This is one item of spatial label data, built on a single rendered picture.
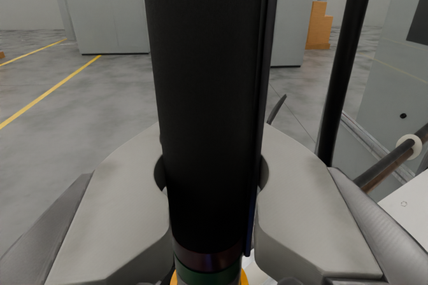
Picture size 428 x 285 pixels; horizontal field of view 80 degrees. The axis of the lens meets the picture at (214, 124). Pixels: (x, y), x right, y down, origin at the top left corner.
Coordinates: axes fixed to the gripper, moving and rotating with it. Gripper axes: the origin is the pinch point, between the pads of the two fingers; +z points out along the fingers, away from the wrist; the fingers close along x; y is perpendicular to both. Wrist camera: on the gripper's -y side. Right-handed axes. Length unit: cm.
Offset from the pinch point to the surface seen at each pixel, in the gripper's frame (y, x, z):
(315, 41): 138, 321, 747
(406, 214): 28.1, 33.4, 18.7
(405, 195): 26.6, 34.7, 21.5
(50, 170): 154, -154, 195
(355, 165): 69, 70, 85
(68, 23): 105, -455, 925
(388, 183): 62, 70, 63
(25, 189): 153, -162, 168
